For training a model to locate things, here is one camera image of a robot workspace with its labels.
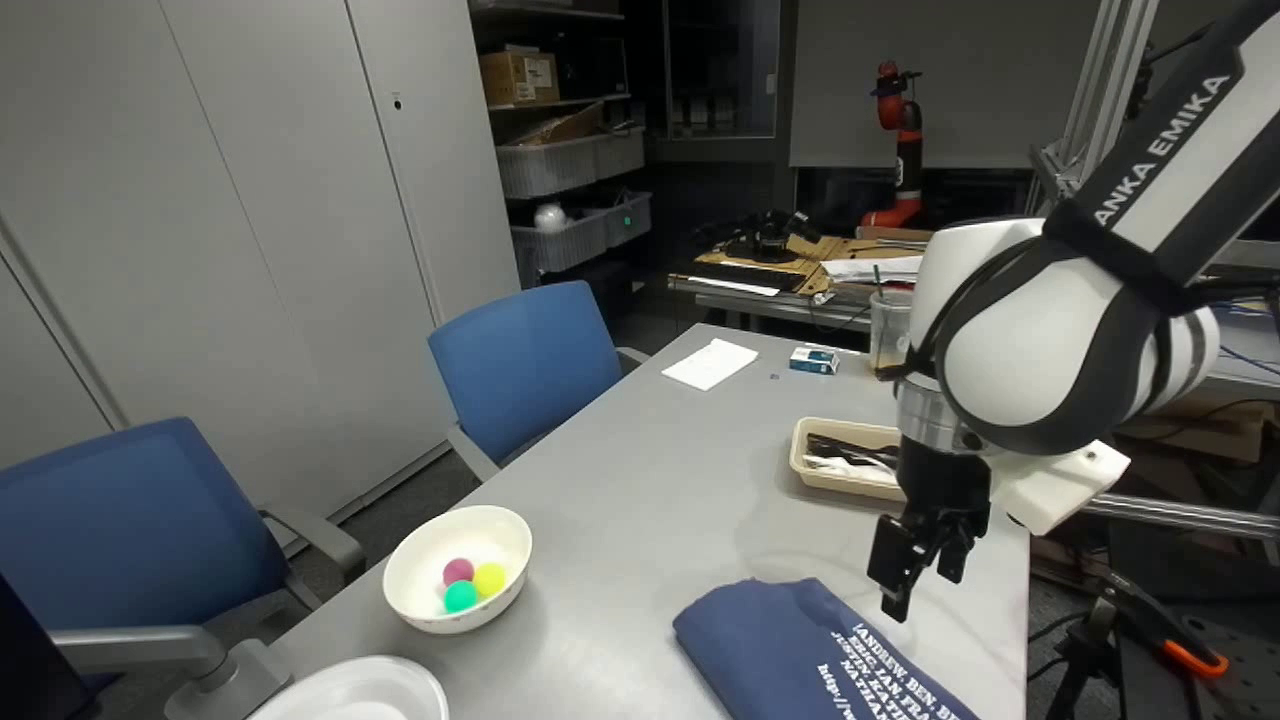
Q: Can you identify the brown cardboard box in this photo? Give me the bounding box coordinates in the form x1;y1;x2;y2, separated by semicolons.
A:
476;44;562;110

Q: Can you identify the white paper sheet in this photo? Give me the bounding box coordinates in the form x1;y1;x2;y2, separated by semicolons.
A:
661;334;760;394

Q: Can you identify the blue office chair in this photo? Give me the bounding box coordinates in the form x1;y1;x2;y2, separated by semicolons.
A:
425;277;651;487
0;413;367;720

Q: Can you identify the aluminium profile beam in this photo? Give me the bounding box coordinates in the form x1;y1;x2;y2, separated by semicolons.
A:
1092;493;1280;542

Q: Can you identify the white bowl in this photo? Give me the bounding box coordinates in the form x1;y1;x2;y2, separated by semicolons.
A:
381;499;536;639

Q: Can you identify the white plate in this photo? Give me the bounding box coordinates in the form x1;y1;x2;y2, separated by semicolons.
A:
248;651;453;720

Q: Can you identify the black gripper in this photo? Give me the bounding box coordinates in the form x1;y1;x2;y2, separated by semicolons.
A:
863;445;997;629

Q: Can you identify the blue printed T-shirt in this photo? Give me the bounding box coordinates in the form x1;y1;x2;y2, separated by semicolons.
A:
673;575;982;720

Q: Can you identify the grey cabinet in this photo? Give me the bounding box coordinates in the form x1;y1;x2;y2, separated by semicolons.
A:
0;0;525;534

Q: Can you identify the grey background workbench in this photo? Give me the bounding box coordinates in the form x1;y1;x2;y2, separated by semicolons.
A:
665;262;924;334

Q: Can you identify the brown cardboard sheet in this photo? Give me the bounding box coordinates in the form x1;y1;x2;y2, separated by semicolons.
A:
690;233;856;286

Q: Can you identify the beige plastic tray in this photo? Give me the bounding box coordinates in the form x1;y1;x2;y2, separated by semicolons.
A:
785;413;912;502

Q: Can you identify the clear plastic cup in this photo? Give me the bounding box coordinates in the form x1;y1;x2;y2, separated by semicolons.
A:
869;293;921;375

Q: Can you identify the small blue box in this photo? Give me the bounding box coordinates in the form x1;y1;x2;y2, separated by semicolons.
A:
787;345;843;381

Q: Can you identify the black tripod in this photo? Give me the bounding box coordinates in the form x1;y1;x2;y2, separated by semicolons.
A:
1034;591;1162;720

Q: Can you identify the orange handled clamp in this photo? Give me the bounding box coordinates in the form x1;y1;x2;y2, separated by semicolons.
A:
1084;570;1230;682

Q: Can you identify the black plastic cutlery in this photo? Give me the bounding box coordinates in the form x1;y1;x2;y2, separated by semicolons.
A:
805;427;902;473

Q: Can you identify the grey storage bin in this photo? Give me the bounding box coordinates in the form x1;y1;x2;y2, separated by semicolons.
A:
513;192;656;285
497;121;651;204

